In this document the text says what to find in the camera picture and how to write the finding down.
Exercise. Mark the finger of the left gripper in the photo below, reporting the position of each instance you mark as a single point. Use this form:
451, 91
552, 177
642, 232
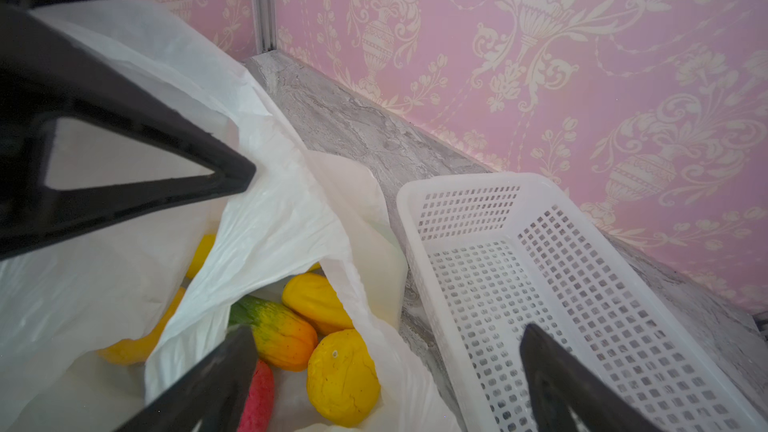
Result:
83, 147

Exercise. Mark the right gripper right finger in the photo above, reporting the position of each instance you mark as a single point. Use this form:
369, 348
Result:
561, 390

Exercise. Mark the green orange mango fruit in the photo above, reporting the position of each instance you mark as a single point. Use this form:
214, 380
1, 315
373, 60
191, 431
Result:
283, 339

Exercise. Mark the yellow lemon fruit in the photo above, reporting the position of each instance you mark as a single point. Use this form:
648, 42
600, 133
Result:
342, 384

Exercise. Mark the white perforated plastic basket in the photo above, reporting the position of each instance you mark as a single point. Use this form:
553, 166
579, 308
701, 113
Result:
491, 253

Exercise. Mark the pink red fruit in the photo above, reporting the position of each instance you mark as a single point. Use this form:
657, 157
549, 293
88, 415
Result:
259, 404

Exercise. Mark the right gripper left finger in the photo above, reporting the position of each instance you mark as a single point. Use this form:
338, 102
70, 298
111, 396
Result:
210, 397

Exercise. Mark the white plastic bag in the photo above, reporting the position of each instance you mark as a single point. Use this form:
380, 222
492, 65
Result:
93, 329

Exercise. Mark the yellow starfruit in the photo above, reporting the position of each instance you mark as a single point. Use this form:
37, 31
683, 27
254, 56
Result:
311, 296

